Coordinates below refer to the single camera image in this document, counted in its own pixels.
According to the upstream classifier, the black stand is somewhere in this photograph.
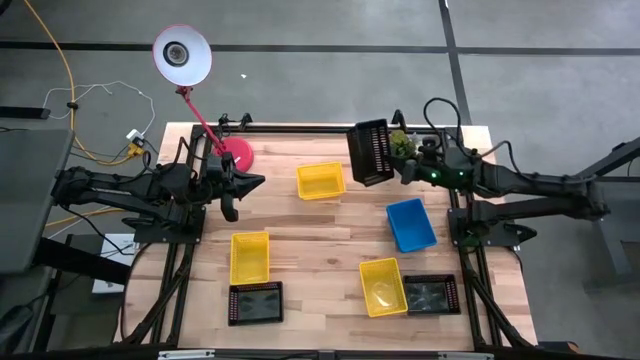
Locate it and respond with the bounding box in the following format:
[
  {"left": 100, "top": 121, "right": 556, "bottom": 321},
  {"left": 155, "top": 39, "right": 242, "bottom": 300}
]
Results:
[{"left": 574, "top": 134, "right": 640, "bottom": 292}]

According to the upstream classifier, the black metal rig frame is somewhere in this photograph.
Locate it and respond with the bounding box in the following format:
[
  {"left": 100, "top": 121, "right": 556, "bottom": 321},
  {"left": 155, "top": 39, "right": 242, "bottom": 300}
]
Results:
[{"left": 114, "top": 122, "right": 539, "bottom": 360}]

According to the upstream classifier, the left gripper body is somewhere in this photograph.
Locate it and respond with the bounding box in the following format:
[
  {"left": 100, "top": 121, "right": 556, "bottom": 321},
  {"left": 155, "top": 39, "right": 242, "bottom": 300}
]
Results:
[{"left": 202, "top": 152, "right": 240, "bottom": 224}]

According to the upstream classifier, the gray panel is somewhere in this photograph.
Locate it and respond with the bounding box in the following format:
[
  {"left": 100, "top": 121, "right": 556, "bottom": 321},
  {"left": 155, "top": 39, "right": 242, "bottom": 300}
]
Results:
[{"left": 0, "top": 128, "right": 75, "bottom": 275}]

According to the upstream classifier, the red desk lamp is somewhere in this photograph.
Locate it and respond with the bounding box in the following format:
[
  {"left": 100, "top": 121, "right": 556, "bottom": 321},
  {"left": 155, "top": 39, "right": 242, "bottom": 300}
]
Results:
[{"left": 152, "top": 24, "right": 255, "bottom": 173}]

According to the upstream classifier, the yellow extension cable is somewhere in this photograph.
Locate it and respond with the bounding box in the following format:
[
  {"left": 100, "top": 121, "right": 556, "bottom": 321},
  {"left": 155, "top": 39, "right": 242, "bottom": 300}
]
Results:
[{"left": 22, "top": 0, "right": 137, "bottom": 229}]

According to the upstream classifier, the black plastic basket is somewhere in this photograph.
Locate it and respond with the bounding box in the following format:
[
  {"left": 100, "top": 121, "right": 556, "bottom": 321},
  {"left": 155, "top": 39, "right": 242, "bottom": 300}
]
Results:
[
  {"left": 402, "top": 273, "right": 462, "bottom": 316},
  {"left": 227, "top": 280, "right": 285, "bottom": 327},
  {"left": 346, "top": 118, "right": 397, "bottom": 188}
]

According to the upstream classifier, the white box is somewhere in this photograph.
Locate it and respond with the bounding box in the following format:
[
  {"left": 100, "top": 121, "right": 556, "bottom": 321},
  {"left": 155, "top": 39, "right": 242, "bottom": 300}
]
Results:
[{"left": 92, "top": 233, "right": 142, "bottom": 295}]

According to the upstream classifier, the blue plastic basket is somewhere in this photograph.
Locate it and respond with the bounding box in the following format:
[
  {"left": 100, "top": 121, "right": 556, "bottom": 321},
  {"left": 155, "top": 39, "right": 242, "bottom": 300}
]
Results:
[{"left": 385, "top": 198, "right": 439, "bottom": 254}]

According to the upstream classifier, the succulent plant in black pot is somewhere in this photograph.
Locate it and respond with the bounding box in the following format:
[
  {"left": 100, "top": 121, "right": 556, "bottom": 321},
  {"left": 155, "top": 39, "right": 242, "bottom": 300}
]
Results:
[{"left": 388, "top": 129, "right": 419, "bottom": 160}]

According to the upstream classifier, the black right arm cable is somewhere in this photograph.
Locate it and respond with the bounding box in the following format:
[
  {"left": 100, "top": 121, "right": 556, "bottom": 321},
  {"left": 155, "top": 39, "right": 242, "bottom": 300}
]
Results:
[{"left": 422, "top": 97, "right": 464, "bottom": 147}]

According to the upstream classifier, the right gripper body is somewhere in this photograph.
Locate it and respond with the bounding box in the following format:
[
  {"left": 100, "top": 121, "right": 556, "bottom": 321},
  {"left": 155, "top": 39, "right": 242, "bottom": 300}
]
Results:
[{"left": 402, "top": 149, "right": 449, "bottom": 187}]

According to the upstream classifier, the yellow plastic basket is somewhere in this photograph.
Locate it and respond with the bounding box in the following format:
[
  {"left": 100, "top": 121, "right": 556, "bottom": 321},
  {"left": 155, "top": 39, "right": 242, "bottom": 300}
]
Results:
[
  {"left": 229, "top": 231, "right": 271, "bottom": 286},
  {"left": 295, "top": 161, "right": 347, "bottom": 201},
  {"left": 358, "top": 257, "right": 409, "bottom": 319}
]

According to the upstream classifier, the white cable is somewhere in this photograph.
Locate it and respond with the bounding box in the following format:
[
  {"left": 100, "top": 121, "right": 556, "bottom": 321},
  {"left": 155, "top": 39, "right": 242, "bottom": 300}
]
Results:
[{"left": 42, "top": 80, "right": 157, "bottom": 146}]

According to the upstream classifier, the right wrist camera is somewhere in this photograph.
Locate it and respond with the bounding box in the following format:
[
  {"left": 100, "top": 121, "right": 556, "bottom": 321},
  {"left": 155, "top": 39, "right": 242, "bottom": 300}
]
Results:
[{"left": 418, "top": 133, "right": 440, "bottom": 154}]

